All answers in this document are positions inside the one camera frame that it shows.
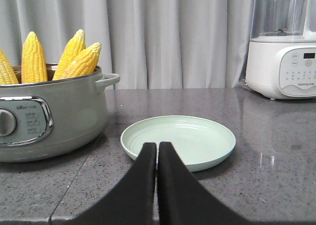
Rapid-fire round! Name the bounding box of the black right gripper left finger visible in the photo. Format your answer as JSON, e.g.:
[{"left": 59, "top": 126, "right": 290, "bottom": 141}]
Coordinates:
[{"left": 66, "top": 143, "right": 157, "bottom": 225}]

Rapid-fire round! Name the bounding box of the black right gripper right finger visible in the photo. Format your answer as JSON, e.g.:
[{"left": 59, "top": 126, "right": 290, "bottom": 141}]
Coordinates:
[{"left": 158, "top": 142, "right": 247, "bottom": 225}]

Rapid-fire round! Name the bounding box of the pale frosted corn cob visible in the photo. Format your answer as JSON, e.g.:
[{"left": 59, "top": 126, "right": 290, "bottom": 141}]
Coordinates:
[{"left": 61, "top": 42, "right": 102, "bottom": 79}]

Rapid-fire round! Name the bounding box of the yellow corn cob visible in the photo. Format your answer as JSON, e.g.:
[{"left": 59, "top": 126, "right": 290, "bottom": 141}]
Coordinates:
[
  {"left": 52, "top": 29, "right": 86, "bottom": 80},
  {"left": 21, "top": 31, "right": 48, "bottom": 83},
  {"left": 0, "top": 49, "right": 19, "bottom": 85}
]

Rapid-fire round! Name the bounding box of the light green plate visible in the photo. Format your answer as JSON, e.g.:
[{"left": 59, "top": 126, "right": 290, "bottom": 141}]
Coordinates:
[{"left": 120, "top": 115, "right": 236, "bottom": 172}]

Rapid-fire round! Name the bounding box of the green electric cooking pot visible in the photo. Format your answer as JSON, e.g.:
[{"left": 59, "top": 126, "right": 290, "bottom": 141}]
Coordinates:
[{"left": 0, "top": 67, "right": 120, "bottom": 162}]

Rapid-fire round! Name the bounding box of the grey curtain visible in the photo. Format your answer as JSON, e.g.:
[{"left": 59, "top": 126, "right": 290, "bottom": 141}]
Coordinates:
[{"left": 0, "top": 0, "right": 254, "bottom": 89}]

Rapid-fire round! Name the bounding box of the white blender appliance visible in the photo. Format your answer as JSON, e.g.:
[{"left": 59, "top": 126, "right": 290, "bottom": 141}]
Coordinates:
[{"left": 245, "top": 0, "right": 316, "bottom": 99}]

